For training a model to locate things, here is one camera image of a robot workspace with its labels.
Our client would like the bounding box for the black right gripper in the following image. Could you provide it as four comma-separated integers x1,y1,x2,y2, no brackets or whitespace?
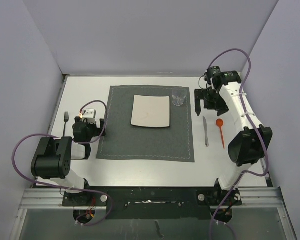
195,88,229,117

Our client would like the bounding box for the clear plastic cup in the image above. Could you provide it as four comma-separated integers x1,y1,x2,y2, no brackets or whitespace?
172,86,187,107

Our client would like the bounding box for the grey cloth placemat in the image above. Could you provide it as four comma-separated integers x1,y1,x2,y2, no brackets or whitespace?
96,85,195,163

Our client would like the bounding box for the white rectangular plate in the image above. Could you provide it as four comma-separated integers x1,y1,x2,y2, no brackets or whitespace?
130,95,171,128

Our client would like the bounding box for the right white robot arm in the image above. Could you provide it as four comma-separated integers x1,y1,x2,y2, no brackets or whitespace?
194,71,273,205

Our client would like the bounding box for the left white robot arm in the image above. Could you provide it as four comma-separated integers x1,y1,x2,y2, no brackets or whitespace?
31,117,106,206

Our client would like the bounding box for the orange plastic spoon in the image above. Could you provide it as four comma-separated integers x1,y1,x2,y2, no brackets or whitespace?
215,118,225,149

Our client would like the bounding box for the black plastic fork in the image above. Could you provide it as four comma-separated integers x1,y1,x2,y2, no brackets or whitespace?
62,111,70,137

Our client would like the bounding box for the silver table knife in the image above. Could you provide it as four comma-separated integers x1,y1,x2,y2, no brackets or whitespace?
202,116,209,147

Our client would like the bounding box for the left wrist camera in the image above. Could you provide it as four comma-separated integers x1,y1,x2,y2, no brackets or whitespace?
81,108,97,125

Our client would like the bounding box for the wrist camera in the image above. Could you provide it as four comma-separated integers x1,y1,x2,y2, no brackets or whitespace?
81,108,97,125
205,66,224,85

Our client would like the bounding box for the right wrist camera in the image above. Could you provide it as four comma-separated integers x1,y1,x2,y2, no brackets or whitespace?
205,66,224,85

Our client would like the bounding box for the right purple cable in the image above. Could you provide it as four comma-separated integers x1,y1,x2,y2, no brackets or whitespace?
207,49,270,240

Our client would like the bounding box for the purple cable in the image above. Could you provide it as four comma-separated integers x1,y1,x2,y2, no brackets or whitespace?
207,49,270,240
11,100,115,228

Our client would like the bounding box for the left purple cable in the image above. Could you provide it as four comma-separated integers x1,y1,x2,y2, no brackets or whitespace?
11,100,115,228

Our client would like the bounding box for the aluminium frame rail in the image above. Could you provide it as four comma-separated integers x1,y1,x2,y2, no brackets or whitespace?
19,187,283,209

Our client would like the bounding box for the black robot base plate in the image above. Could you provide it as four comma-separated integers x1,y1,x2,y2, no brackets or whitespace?
62,186,242,224

